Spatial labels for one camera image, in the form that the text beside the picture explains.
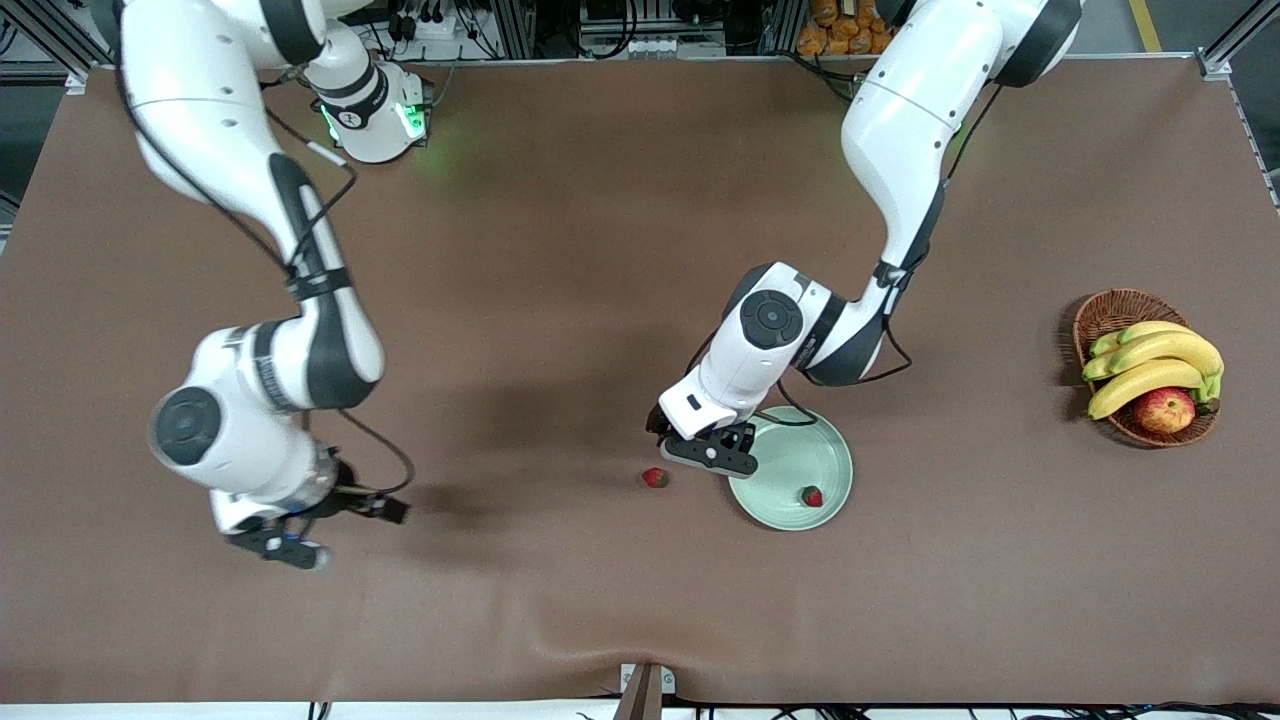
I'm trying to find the pale green round plate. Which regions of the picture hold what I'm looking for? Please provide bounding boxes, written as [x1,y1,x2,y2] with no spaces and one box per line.
[727,405,854,531]

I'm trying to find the grey mounting bar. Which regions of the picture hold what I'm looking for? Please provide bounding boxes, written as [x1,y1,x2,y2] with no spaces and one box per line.
[612,666,664,720]

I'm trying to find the white terminal block row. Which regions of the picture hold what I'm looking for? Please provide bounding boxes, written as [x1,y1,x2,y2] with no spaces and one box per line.
[627,37,727,58]

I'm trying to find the brown wicker basket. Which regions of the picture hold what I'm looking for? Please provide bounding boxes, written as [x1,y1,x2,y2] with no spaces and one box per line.
[1073,289,1222,448]

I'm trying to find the yellow banana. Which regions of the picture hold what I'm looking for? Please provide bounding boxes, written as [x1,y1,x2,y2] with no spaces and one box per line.
[1090,320,1194,358]
[1082,331,1225,382]
[1088,359,1223,421]

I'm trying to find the orange bread rolls pile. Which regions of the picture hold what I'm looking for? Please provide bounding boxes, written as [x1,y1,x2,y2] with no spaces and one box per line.
[797,0,891,57]

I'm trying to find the red apple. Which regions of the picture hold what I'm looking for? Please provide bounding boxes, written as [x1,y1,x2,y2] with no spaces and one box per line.
[1133,387,1198,435]

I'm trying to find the white power strip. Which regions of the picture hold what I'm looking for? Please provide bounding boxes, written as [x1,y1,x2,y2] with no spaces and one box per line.
[393,8,463,43]

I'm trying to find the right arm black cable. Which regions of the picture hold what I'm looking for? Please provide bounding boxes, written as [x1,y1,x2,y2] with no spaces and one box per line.
[115,60,416,498]

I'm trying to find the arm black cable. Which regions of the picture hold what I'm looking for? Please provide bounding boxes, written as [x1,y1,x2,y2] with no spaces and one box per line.
[685,85,1006,428]
[115,60,416,498]

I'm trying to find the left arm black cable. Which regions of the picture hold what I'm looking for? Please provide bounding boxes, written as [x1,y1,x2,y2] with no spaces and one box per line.
[685,85,1006,428]

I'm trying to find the aluminium corner frame post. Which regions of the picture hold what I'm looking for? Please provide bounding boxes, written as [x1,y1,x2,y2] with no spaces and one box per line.
[0,0,91,96]
[1197,0,1280,83]

